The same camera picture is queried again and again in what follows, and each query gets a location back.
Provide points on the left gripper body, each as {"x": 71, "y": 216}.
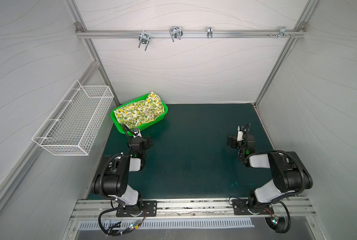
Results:
{"x": 137, "y": 141}

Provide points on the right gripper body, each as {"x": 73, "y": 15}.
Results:
{"x": 235, "y": 141}

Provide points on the lemon print skirt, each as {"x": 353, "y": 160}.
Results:
{"x": 139, "y": 112}

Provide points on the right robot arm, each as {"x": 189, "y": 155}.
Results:
{"x": 289, "y": 176}

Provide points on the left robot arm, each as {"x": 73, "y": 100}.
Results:
{"x": 112, "y": 182}

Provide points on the green plastic basket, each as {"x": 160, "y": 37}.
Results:
{"x": 118, "y": 124}

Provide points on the white vent strip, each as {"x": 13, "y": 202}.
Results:
{"x": 157, "y": 224}

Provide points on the left U-bolt clamp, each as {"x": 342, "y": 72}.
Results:
{"x": 144, "y": 39}

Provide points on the u-bolt clamp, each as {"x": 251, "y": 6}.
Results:
{"x": 176, "y": 33}
{"x": 144, "y": 39}

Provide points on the middle U-bolt clamp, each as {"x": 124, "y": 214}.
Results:
{"x": 176, "y": 33}

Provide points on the small metal hook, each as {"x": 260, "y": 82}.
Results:
{"x": 209, "y": 32}

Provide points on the white wire basket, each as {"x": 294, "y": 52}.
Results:
{"x": 72, "y": 127}

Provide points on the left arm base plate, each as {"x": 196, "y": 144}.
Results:
{"x": 148, "y": 208}

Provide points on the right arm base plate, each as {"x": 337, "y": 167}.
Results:
{"x": 245, "y": 207}

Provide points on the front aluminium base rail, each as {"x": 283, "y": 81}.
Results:
{"x": 191, "y": 208}

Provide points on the horizontal aluminium rail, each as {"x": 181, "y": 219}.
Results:
{"x": 187, "y": 34}

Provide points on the right bolt bracket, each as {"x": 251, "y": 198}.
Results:
{"x": 282, "y": 34}

